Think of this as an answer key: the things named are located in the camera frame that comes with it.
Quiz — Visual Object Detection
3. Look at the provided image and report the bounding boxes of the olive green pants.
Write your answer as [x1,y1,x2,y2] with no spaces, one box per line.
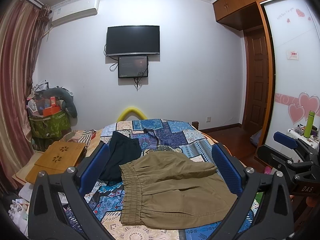
[120,151,237,230]

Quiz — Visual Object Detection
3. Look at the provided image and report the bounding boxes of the green thermos bottle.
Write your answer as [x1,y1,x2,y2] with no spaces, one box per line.
[303,111,315,138]

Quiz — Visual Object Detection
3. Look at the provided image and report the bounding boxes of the blue patchwork bedspread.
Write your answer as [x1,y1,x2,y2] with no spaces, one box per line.
[62,119,266,240]

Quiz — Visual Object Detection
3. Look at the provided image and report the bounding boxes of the wooden lap desk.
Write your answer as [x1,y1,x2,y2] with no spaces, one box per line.
[25,141,86,184]

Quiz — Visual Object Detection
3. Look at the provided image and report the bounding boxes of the brown wooden door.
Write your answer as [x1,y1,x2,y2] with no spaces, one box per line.
[242,28,269,135]

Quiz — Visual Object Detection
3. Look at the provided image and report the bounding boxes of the green storage basket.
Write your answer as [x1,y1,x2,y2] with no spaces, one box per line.
[29,111,71,152]

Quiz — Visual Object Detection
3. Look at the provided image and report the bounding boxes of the dark navy folded garment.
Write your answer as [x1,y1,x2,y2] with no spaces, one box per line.
[99,131,142,184]

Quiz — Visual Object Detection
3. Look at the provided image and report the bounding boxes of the white sliding wardrobe door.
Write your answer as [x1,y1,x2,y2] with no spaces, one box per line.
[262,0,319,160]

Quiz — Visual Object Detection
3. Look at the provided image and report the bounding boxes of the orange box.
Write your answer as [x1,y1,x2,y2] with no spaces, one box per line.
[43,106,61,117]

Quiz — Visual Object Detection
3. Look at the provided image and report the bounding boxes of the yellow foam tube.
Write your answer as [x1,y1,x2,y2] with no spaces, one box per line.
[117,107,147,122]

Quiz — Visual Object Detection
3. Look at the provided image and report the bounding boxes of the brown wooden wardrobe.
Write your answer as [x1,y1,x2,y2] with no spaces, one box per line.
[213,0,265,30]

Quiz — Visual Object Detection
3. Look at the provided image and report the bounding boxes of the striped pink curtain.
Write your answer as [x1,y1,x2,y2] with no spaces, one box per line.
[1,0,50,193]

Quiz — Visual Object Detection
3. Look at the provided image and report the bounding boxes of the white air conditioner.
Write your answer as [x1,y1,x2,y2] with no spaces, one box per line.
[52,0,100,27]

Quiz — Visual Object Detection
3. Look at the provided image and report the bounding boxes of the small black wall monitor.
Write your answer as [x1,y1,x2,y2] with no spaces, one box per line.
[118,56,149,79]

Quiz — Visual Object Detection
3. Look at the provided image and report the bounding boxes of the black wall television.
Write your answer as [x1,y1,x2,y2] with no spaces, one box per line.
[104,25,160,56]

